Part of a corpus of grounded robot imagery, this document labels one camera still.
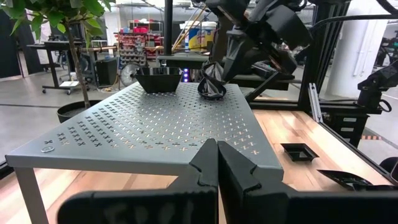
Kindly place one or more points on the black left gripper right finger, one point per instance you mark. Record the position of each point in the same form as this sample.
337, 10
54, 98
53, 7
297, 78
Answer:
280, 208

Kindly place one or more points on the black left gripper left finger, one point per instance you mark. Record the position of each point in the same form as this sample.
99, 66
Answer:
140, 208

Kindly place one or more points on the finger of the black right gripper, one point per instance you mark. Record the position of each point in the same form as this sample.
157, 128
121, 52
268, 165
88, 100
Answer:
237, 54
221, 37

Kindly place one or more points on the small black square plate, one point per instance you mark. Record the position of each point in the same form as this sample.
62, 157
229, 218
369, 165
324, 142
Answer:
299, 153

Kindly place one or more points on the black wavy square bowl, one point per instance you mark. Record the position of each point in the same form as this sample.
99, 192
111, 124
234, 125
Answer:
158, 84

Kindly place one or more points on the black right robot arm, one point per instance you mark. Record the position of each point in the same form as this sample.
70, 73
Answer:
298, 3

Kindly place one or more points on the blue yellow white container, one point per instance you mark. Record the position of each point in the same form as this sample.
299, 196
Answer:
199, 37

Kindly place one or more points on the grey metal cart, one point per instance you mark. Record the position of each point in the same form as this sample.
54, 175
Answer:
180, 60

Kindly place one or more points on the black cart pole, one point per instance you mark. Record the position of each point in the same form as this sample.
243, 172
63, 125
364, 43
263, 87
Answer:
168, 28

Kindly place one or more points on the short silver aluminium bar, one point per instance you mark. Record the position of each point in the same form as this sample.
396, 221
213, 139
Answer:
314, 102

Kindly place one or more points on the grey perforated metal shelf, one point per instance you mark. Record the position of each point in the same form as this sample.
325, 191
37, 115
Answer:
140, 124

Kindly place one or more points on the red parts bin rack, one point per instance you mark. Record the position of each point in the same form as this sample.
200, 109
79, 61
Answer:
136, 43

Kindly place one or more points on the white floor fan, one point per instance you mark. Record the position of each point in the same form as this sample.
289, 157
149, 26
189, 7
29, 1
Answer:
129, 74

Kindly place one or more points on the black box with white labels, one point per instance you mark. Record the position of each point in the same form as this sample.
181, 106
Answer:
348, 133

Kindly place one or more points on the black articulated device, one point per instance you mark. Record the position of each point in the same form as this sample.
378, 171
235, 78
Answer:
373, 90

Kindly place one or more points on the black plant pot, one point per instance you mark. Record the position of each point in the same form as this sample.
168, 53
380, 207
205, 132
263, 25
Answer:
66, 113

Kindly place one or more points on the black box cabinet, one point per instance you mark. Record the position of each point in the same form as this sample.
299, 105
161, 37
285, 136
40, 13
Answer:
105, 71

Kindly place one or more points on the black rolling desk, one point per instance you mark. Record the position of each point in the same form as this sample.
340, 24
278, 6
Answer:
56, 46

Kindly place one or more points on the green leafy artificial plant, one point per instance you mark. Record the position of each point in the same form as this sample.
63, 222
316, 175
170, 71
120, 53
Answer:
56, 17

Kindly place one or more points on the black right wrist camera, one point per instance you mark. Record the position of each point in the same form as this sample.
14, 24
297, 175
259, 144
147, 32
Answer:
227, 9

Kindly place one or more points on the black aluminium rig frame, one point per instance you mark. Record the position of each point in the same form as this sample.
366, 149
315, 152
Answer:
311, 62

